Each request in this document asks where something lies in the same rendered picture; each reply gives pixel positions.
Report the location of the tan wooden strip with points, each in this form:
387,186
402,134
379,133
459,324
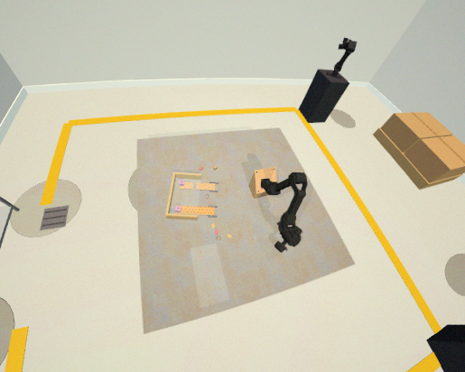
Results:
207,186

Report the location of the orange polka-dot strip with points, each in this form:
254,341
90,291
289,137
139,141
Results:
205,211

